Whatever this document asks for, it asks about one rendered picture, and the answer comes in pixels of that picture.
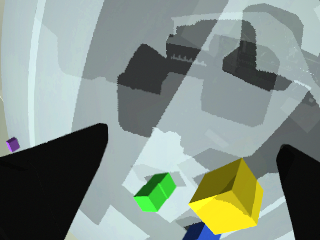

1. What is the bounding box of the blue block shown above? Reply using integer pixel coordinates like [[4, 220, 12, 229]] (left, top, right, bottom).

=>
[[183, 221, 221, 240]]

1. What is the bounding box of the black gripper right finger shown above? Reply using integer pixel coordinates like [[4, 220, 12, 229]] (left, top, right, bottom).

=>
[[276, 144, 320, 240]]

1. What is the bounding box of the yellow cube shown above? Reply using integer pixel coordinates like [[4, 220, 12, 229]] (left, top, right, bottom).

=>
[[189, 157, 264, 235]]

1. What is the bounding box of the green block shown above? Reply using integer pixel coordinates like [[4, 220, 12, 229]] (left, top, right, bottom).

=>
[[135, 184, 167, 212], [147, 172, 176, 200]]

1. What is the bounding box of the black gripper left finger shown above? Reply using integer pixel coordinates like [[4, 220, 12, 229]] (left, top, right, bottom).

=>
[[0, 123, 108, 240]]

